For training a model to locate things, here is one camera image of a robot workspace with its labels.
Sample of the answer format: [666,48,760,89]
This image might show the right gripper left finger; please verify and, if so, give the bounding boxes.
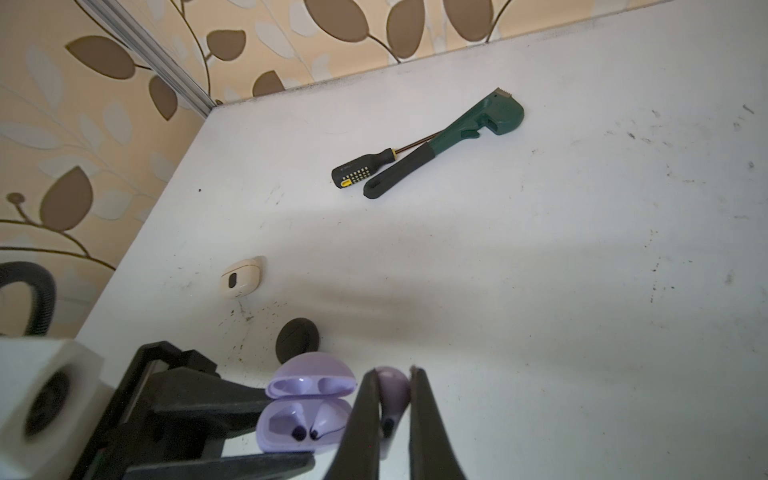
[324,369,381,480]

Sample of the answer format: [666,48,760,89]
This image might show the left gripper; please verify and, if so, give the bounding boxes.
[70,342,315,480]

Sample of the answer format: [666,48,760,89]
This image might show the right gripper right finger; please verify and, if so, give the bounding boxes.
[409,366,466,480]

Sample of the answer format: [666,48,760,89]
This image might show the purple round charging case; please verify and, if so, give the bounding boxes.
[256,352,357,453]

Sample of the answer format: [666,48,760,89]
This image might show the purple earbud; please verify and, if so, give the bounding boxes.
[375,366,411,460]

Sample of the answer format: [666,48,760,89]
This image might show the cream earbud charging case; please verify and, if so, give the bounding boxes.
[219,256,266,299]

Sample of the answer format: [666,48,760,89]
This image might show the black yellow screwdriver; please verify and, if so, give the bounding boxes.
[331,131,440,189]

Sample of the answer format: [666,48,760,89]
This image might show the green pipe wrench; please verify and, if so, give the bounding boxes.
[363,88,525,199]

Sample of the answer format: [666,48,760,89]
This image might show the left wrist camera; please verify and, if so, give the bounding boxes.
[1,336,112,479]

